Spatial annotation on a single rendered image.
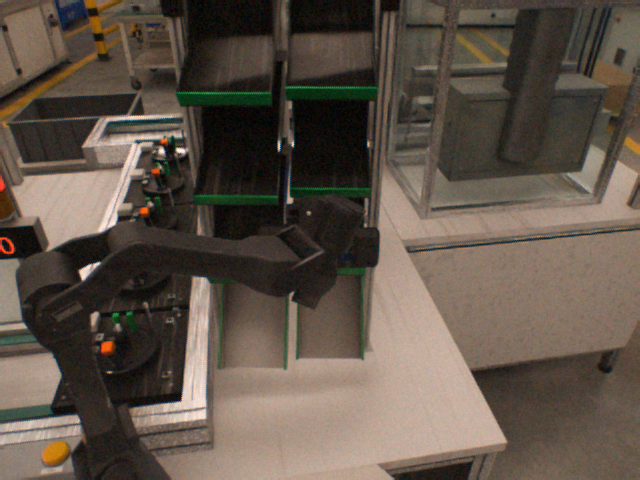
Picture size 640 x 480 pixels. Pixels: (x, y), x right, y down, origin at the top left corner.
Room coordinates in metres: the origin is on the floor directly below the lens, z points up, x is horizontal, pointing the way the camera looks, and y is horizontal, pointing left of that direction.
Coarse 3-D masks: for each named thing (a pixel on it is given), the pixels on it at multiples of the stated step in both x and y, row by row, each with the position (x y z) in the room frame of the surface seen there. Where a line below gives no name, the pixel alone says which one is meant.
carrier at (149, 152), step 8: (144, 144) 1.75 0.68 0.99; (152, 144) 1.76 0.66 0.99; (168, 144) 1.66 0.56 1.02; (184, 144) 1.71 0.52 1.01; (144, 152) 1.72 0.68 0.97; (152, 152) 1.64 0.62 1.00; (160, 152) 1.67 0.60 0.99; (176, 152) 1.67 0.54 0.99; (184, 152) 1.68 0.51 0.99; (144, 160) 1.65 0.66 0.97; (152, 160) 1.63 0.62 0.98; (160, 160) 1.61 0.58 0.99; (168, 160) 1.61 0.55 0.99; (184, 160) 1.64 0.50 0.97; (136, 168) 1.58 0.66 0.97; (144, 168) 1.58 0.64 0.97; (152, 168) 1.58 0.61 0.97; (176, 168) 1.58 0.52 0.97; (184, 168) 1.58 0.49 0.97
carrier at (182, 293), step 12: (144, 276) 0.93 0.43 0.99; (156, 276) 0.93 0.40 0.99; (168, 276) 0.94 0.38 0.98; (180, 276) 0.95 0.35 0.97; (192, 276) 0.97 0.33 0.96; (132, 288) 0.88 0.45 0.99; (144, 288) 0.88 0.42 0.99; (156, 288) 0.90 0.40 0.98; (168, 288) 0.91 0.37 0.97; (180, 288) 0.91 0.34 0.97; (120, 300) 0.86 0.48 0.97; (132, 300) 0.86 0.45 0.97; (144, 300) 0.86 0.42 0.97; (156, 300) 0.86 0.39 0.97; (180, 300) 0.86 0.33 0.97; (108, 312) 0.82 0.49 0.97; (120, 312) 0.82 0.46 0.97; (144, 312) 0.83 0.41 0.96
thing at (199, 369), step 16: (128, 160) 1.67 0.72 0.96; (128, 176) 1.53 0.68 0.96; (112, 208) 1.31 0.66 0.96; (112, 224) 1.21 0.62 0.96; (192, 288) 0.92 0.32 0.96; (208, 288) 0.92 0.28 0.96; (192, 304) 0.86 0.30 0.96; (208, 304) 0.86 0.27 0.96; (192, 320) 0.80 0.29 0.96; (208, 320) 0.81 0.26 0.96; (192, 336) 0.75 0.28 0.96; (208, 336) 0.76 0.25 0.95; (192, 352) 0.71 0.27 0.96; (208, 352) 0.72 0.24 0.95; (192, 368) 0.66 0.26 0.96; (208, 368) 0.69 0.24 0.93; (192, 384) 0.62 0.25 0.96; (208, 384) 0.65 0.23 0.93; (208, 400) 0.61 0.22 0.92
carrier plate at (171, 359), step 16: (112, 320) 0.79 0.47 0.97; (144, 320) 0.79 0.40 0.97; (160, 320) 0.79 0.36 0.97; (176, 320) 0.79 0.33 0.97; (160, 336) 0.74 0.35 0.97; (176, 336) 0.74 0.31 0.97; (160, 352) 0.70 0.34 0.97; (176, 352) 0.70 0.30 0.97; (160, 368) 0.66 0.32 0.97; (176, 368) 0.66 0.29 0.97; (64, 384) 0.61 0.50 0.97; (112, 384) 0.61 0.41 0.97; (128, 384) 0.61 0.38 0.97; (144, 384) 0.62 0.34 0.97; (160, 384) 0.62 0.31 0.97; (176, 384) 0.62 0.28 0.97; (64, 400) 0.58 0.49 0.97; (112, 400) 0.58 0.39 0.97; (128, 400) 0.58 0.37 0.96; (144, 400) 0.59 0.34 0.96; (160, 400) 0.59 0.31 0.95
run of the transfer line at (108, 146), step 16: (96, 128) 1.99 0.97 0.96; (112, 128) 2.05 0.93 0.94; (128, 128) 2.07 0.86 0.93; (144, 128) 2.08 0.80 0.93; (160, 128) 2.09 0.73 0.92; (176, 128) 2.10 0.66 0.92; (96, 144) 1.82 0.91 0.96; (112, 144) 1.82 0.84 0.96; (128, 144) 1.82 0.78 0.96; (160, 144) 1.89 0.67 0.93; (176, 144) 1.90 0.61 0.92; (96, 160) 1.80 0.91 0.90; (112, 160) 1.81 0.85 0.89
